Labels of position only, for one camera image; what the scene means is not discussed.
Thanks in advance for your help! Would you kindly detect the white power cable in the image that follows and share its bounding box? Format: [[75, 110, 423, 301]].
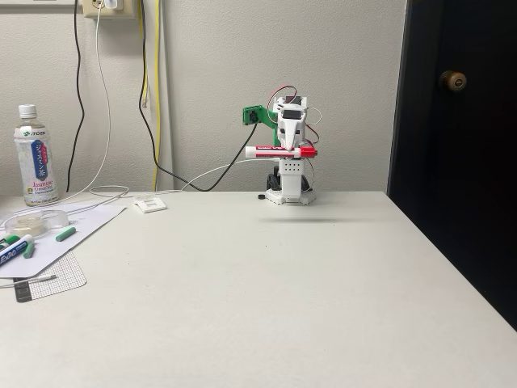
[[14, 6, 280, 215]]

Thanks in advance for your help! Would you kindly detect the yellow cable with clear plug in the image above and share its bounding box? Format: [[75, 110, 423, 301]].
[[138, 0, 149, 109]]

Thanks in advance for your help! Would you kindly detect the clear petri dish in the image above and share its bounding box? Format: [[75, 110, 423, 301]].
[[0, 208, 70, 238]]

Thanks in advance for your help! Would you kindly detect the grid pattern mat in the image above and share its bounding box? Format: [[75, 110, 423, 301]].
[[11, 250, 89, 303]]

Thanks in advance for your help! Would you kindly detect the blue Expo marker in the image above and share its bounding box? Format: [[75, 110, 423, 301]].
[[0, 234, 36, 268]]

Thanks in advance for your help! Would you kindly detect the jasmine tea plastic bottle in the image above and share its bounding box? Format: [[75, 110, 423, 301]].
[[13, 103, 60, 208]]

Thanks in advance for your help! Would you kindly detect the white paper sheet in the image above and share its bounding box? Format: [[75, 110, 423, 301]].
[[0, 201, 128, 280]]

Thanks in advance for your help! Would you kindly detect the red black servo wire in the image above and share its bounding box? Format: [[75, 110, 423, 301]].
[[266, 84, 324, 162]]

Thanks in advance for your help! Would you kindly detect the beige wall outlet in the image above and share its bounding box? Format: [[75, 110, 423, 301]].
[[82, 0, 137, 21]]

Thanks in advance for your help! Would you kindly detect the black camera cable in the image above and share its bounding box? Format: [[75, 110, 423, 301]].
[[137, 0, 259, 192]]

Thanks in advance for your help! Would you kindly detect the thin white swab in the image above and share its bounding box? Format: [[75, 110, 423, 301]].
[[0, 274, 57, 289]]

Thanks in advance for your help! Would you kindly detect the dark door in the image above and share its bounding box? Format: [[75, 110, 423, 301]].
[[386, 0, 517, 332]]

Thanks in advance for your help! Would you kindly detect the white wall plate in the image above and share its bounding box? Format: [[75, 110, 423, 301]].
[[132, 196, 168, 214]]

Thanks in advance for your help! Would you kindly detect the green camera mount with camera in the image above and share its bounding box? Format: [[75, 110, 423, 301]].
[[241, 104, 284, 149]]

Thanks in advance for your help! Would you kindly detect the brass door knob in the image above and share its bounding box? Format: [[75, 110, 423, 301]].
[[439, 70, 469, 92]]

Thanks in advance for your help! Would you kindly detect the thin black cable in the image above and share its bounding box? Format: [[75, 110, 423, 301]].
[[65, 0, 86, 193]]

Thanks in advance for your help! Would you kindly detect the red Expo dry-erase marker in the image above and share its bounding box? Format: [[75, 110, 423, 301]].
[[245, 145, 319, 160]]

